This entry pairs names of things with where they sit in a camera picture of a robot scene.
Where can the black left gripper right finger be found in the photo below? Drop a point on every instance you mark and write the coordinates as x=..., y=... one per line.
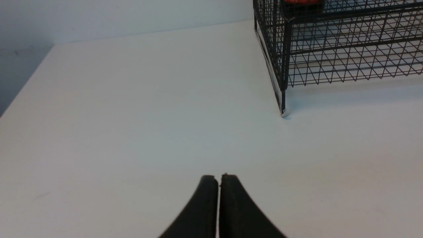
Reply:
x=239, y=216

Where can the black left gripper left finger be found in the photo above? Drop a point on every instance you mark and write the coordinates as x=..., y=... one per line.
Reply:
x=198, y=218

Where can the red ketchup bottle orange cap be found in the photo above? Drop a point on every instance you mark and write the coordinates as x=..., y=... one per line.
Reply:
x=304, y=2

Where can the black wire mesh rack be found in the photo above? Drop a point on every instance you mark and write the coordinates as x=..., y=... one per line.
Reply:
x=342, y=40

